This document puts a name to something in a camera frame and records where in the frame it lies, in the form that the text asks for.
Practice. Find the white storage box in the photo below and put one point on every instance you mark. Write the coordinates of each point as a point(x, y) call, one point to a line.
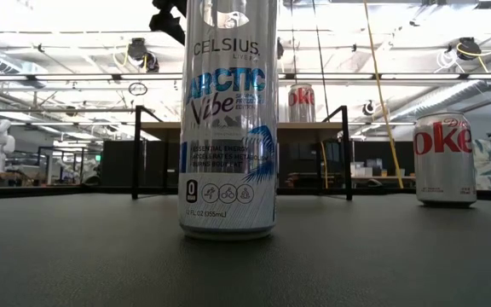
point(362, 172)

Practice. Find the silver Diet Coke can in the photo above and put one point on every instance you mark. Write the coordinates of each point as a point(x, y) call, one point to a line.
point(443, 179)
point(302, 111)

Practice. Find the black table mat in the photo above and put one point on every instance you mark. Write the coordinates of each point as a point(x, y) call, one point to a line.
point(100, 264)

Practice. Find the black partition wall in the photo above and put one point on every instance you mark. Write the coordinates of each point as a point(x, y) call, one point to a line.
point(117, 164)

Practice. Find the long ceiling light strip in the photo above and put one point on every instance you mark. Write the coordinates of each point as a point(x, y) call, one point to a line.
point(79, 77)

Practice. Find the wooden shelf black metal frame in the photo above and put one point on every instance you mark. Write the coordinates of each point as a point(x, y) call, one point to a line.
point(309, 132)

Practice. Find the small black reel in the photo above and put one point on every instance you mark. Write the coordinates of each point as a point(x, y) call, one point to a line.
point(368, 108)

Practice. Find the white silver Celsius can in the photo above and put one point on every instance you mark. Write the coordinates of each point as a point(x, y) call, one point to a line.
point(228, 128)

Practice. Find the dark ceiling device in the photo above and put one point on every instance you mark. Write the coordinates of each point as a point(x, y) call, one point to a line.
point(280, 49)

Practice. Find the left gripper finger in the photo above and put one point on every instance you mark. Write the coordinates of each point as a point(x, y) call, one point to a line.
point(169, 23)

